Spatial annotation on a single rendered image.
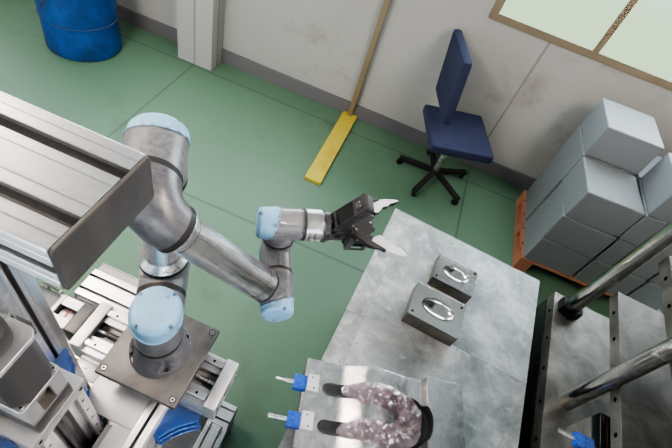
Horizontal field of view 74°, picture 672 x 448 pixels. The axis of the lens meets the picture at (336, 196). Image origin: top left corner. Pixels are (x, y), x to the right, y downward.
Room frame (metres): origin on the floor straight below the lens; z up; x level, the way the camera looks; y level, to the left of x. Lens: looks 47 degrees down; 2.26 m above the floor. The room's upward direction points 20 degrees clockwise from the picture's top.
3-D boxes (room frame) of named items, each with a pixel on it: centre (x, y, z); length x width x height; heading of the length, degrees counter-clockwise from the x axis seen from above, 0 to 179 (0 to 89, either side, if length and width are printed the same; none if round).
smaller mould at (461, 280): (1.13, -0.56, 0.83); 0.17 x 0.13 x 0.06; 80
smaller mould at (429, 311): (0.94, -0.50, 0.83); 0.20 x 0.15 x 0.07; 80
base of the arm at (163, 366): (0.41, 0.30, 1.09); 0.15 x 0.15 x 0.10
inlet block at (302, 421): (0.41, -0.10, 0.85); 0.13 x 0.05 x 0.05; 98
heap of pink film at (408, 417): (0.50, -0.35, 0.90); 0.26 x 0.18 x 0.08; 98
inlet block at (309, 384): (0.52, -0.08, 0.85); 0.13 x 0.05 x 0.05; 98
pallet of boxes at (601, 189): (2.35, -1.84, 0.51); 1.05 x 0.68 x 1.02; 86
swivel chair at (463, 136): (2.64, -0.62, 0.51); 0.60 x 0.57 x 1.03; 83
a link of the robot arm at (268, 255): (0.62, 0.09, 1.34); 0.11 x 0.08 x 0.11; 21
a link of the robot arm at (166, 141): (0.54, 0.34, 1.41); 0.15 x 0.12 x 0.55; 21
